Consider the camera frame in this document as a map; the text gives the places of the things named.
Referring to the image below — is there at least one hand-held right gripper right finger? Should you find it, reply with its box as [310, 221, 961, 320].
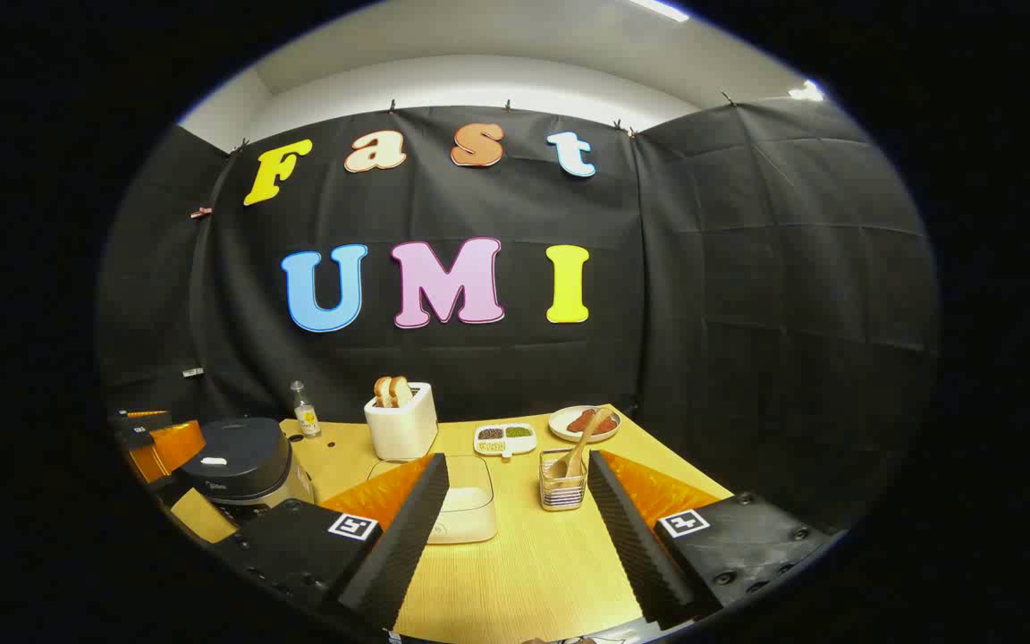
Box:
[587, 450, 838, 631]

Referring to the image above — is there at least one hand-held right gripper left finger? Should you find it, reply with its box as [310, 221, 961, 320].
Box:
[211, 452, 451, 631]

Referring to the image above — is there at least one black rice cooker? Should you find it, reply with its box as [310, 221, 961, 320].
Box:
[171, 416, 317, 529]

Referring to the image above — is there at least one metal wire chopstick holder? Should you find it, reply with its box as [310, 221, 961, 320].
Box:
[538, 447, 589, 512]

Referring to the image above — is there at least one wooden spoon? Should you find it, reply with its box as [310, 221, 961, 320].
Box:
[549, 407, 612, 481]

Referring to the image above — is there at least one white toaster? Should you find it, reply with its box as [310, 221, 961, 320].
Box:
[364, 383, 439, 462]

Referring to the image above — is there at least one small glass bottle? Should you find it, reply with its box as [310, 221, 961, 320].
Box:
[290, 380, 322, 438]

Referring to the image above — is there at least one white round plate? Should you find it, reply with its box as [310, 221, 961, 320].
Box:
[548, 405, 623, 445]

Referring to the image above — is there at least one white divided grain dish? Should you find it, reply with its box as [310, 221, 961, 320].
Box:
[474, 423, 537, 459]

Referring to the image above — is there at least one black backdrop cloth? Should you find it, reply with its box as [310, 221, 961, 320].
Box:
[95, 97, 941, 538]

